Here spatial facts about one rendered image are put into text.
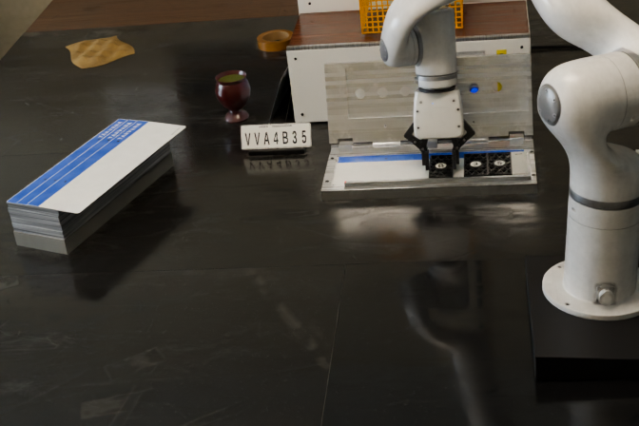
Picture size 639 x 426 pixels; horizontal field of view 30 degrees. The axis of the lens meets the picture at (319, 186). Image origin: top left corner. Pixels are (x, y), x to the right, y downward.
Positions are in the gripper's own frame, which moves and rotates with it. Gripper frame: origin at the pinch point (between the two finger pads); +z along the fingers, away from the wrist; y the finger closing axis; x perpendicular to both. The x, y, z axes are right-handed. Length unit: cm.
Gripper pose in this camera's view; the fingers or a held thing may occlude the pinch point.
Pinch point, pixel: (440, 160)
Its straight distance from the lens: 249.1
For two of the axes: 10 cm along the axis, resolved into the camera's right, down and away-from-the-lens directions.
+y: 9.9, -0.4, -1.5
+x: 1.3, -2.9, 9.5
